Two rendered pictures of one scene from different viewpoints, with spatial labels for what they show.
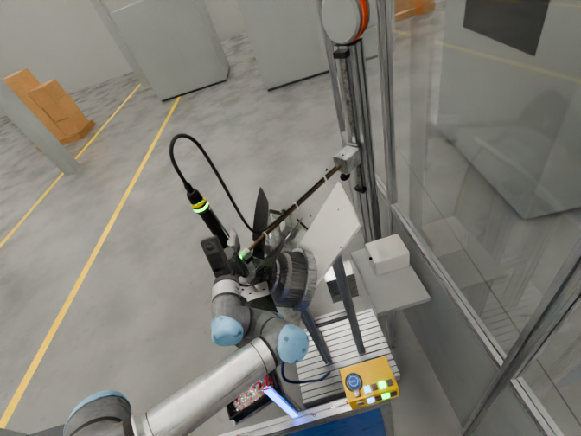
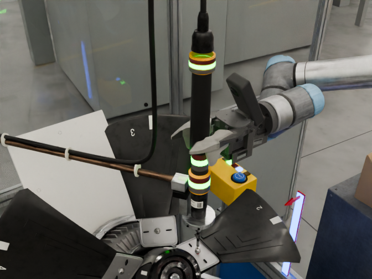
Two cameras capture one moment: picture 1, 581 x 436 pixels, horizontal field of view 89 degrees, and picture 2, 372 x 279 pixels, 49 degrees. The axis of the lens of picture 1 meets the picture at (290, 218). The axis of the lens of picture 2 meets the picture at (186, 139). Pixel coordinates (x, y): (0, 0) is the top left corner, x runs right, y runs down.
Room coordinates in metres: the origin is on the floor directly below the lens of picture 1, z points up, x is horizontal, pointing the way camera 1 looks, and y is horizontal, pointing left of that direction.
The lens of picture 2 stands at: (1.11, 0.69, 1.91)
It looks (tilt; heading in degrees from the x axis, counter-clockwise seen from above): 33 degrees down; 230
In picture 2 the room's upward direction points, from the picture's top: straight up
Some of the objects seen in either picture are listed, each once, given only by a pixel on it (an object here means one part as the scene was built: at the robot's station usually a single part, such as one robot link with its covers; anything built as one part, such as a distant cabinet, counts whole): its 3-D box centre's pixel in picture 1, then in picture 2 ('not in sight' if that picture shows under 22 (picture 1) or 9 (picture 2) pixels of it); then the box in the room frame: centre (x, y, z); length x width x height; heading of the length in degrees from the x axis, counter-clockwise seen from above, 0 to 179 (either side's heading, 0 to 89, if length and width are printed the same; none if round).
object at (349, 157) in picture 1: (347, 158); not in sight; (1.01, -0.32, 1.39); 0.10 x 0.07 x 0.08; 121
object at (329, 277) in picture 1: (341, 282); not in sight; (0.89, -0.13, 0.73); 0.15 x 0.09 x 0.22; 86
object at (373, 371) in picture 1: (368, 383); (229, 182); (0.31, -0.04, 1.02); 0.16 x 0.10 x 0.11; 86
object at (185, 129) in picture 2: (235, 240); (191, 137); (0.68, 0.19, 1.48); 0.09 x 0.03 x 0.06; 163
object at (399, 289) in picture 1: (386, 274); not in sight; (0.77, -0.33, 0.84); 0.36 x 0.24 x 0.03; 176
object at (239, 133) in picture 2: not in sight; (230, 133); (0.64, 0.25, 1.50); 0.09 x 0.05 x 0.02; 8
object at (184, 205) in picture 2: (243, 266); (194, 200); (0.70, 0.21, 1.34); 0.09 x 0.07 x 0.10; 121
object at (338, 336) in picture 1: (341, 354); not in sight; (0.81, 0.01, 0.04); 0.62 x 0.46 x 0.08; 86
